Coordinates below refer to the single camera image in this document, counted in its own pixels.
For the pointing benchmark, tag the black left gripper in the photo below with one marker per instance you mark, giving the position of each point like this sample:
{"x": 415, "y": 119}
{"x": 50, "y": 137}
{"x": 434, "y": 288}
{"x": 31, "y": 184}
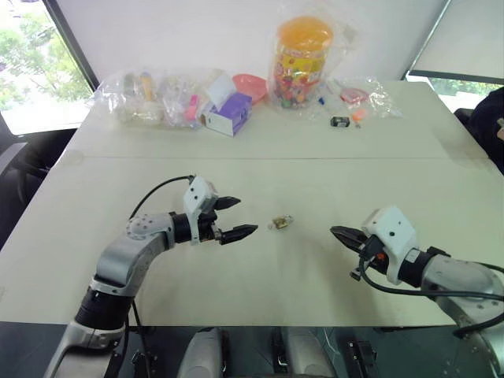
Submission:
{"x": 207, "y": 226}

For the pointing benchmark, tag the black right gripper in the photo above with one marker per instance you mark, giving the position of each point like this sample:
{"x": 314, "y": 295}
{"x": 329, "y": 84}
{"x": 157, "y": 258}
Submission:
{"x": 372, "y": 256}

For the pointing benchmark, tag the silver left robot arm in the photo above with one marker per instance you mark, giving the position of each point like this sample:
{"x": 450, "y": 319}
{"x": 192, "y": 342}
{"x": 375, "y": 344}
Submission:
{"x": 118, "y": 260}

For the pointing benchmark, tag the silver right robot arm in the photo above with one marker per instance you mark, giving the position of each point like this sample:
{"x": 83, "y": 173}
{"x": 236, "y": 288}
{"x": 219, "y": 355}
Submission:
{"x": 460, "y": 275}

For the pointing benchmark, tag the purple and white carton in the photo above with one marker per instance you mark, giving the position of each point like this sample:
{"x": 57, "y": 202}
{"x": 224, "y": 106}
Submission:
{"x": 230, "y": 114}

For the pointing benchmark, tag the pink toy in bag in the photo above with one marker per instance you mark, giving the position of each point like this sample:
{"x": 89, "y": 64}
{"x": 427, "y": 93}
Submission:
{"x": 191, "y": 108}

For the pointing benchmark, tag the small black box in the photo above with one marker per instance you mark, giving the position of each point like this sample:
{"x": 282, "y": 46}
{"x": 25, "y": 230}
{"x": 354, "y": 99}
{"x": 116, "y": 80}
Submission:
{"x": 340, "y": 121}

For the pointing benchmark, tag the grey rounded robot shape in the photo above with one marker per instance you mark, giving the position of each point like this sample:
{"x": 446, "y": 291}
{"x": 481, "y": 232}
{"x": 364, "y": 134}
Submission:
{"x": 201, "y": 354}
{"x": 307, "y": 354}

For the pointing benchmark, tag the small orange item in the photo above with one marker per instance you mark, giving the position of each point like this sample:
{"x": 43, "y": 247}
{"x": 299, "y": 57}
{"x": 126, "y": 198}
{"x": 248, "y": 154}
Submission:
{"x": 358, "y": 115}

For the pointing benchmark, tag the pink plastic bowl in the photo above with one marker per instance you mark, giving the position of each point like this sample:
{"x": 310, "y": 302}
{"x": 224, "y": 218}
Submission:
{"x": 250, "y": 84}

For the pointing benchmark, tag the small blue item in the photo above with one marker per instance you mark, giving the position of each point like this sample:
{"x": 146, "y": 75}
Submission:
{"x": 321, "y": 100}

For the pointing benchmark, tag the crumpled clear plastic bag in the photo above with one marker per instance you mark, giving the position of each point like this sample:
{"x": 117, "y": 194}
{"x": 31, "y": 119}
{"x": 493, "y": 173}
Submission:
{"x": 380, "y": 98}

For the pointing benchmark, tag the red and white packet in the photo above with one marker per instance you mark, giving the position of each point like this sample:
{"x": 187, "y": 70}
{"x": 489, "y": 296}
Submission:
{"x": 353, "y": 95}

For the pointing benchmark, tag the yellow toy in bag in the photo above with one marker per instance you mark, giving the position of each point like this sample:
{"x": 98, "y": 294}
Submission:
{"x": 147, "y": 86}

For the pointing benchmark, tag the large clear bag of toys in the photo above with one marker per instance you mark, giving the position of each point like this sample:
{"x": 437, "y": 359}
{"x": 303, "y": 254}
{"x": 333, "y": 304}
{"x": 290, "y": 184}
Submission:
{"x": 130, "y": 98}

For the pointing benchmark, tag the candy jar with orange lid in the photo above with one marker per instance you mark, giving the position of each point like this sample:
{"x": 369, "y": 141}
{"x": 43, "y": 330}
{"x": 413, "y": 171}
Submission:
{"x": 301, "y": 67}

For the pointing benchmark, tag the black chair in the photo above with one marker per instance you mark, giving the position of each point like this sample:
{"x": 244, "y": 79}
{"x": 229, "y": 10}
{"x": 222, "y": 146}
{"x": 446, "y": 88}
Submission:
{"x": 23, "y": 169}
{"x": 464, "y": 116}

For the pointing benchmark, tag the person in dark clothes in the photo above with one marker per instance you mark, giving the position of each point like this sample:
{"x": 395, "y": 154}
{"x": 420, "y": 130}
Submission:
{"x": 488, "y": 122}

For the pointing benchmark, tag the clear bag around candy jar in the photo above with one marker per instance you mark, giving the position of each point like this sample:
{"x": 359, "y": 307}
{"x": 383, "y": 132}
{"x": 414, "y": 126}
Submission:
{"x": 342, "y": 39}

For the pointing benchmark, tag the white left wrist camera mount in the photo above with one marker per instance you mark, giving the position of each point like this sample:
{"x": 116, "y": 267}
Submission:
{"x": 195, "y": 197}

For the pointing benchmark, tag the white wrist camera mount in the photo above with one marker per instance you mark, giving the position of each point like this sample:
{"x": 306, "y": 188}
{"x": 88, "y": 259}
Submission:
{"x": 393, "y": 232}
{"x": 195, "y": 197}

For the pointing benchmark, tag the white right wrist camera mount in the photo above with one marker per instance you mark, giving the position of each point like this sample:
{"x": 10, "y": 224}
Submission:
{"x": 393, "y": 232}

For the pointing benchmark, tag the black bracket under table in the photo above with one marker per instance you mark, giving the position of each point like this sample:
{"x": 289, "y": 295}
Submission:
{"x": 362, "y": 358}

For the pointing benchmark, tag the white board with dark frame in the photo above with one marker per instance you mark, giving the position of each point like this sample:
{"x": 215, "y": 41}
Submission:
{"x": 464, "y": 35}

